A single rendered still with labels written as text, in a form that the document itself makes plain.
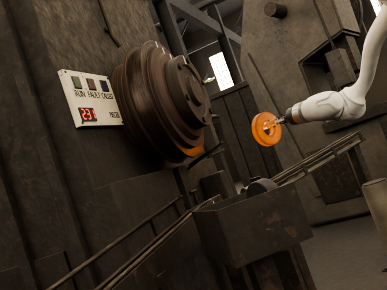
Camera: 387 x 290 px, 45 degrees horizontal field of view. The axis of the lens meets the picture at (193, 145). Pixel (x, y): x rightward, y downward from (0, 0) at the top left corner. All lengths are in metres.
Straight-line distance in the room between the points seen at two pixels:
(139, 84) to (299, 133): 2.95
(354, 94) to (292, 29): 2.51
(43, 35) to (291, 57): 3.17
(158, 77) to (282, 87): 2.88
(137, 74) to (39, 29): 0.35
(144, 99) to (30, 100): 0.37
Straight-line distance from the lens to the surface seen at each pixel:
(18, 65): 1.50
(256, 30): 4.55
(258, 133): 2.06
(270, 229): 1.10
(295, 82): 4.37
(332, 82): 8.27
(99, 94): 1.56
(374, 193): 2.24
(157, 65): 1.66
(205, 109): 1.80
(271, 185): 1.14
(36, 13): 1.52
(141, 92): 1.58
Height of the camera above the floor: 0.80
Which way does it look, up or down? 4 degrees up
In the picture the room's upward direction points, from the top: 19 degrees counter-clockwise
